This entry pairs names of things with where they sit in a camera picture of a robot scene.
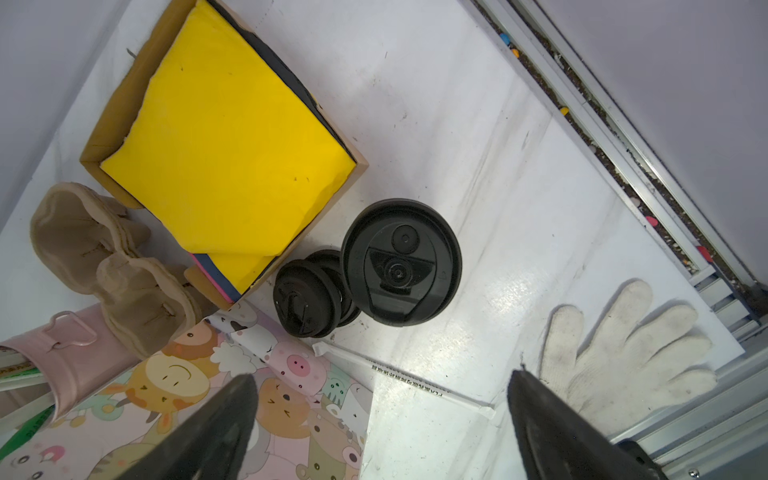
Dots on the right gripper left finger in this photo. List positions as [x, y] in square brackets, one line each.
[211, 444]

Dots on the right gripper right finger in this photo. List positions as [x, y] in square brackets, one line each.
[556, 443]

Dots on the white paper takeout bag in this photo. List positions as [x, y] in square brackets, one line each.
[311, 420]

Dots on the stack of black lids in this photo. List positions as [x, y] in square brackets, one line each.
[310, 296]

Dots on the brown pulp cup carrier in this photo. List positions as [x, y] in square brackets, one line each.
[88, 242]

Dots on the single black cup lid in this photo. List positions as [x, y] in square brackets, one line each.
[401, 262]

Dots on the white glove right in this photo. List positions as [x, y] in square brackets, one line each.
[631, 366]

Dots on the white wrapped straw on table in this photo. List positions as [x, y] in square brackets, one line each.
[324, 348]

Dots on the pink straw holder cup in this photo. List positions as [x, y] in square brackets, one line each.
[77, 354]

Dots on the cardboard box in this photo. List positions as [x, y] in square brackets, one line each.
[210, 156]

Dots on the yellow napkin stack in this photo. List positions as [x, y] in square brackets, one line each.
[228, 150]

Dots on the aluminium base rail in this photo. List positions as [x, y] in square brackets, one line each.
[722, 435]

